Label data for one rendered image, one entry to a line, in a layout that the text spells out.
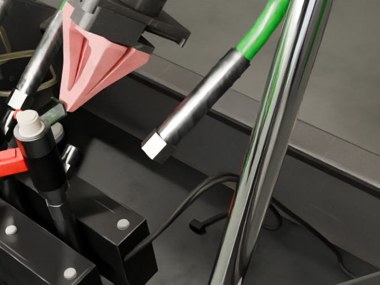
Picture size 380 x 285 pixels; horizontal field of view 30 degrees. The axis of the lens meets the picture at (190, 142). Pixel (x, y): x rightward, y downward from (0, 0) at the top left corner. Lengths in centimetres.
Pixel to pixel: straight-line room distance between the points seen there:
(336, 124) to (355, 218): 140
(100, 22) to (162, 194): 38
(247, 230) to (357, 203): 57
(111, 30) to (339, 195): 32
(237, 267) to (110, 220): 48
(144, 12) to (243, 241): 38
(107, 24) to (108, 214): 20
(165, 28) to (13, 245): 24
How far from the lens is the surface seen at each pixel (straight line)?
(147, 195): 85
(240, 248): 16
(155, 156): 49
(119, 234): 62
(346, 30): 248
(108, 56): 52
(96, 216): 64
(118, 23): 51
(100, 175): 89
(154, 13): 53
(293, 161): 74
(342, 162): 70
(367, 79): 229
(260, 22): 48
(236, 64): 48
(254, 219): 15
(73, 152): 59
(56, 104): 56
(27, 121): 54
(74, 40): 56
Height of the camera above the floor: 146
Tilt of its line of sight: 44 degrees down
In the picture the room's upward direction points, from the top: 9 degrees counter-clockwise
